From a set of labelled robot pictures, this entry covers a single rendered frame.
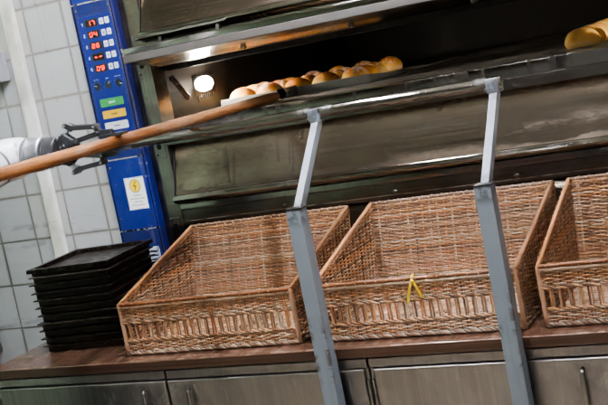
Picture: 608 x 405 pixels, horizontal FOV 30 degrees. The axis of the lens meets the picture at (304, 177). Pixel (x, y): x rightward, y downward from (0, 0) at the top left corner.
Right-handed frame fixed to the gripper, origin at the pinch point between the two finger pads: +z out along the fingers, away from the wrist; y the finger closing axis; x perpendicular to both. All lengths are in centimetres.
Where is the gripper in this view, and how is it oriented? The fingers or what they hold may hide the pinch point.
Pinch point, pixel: (115, 141)
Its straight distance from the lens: 282.3
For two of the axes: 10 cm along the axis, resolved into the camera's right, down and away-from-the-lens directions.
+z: 8.9, -1.2, -4.3
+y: 1.9, 9.8, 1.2
